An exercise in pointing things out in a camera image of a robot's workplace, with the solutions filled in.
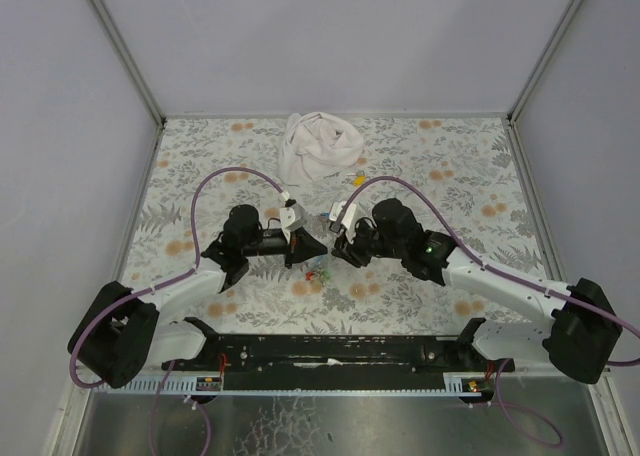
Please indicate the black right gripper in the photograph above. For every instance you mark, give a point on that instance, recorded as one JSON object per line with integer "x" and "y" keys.
{"x": 357, "y": 246}

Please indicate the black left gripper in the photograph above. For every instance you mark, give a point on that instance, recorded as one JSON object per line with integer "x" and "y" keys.
{"x": 291, "y": 249}

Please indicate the blue keyring holder with rings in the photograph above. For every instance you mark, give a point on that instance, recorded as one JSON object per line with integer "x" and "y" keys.
{"x": 319, "y": 264}

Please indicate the key with green tag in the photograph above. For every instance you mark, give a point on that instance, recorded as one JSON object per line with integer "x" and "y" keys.
{"x": 327, "y": 276}

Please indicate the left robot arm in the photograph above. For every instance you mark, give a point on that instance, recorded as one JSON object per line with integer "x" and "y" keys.
{"x": 125, "y": 330}

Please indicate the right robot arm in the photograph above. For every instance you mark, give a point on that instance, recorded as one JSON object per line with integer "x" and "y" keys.
{"x": 572, "y": 327}

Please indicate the key with yellow tag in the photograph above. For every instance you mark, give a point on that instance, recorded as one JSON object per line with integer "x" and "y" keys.
{"x": 357, "y": 178}

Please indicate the crumpled white cloth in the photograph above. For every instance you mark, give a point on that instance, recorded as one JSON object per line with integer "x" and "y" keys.
{"x": 315, "y": 146}

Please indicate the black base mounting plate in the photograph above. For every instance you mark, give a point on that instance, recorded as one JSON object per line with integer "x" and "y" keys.
{"x": 327, "y": 363}

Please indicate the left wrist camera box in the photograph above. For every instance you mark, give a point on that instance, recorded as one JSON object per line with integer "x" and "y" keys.
{"x": 292, "y": 217}

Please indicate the white slotted cable duct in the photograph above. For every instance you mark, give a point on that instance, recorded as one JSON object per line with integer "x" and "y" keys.
{"x": 174, "y": 384}

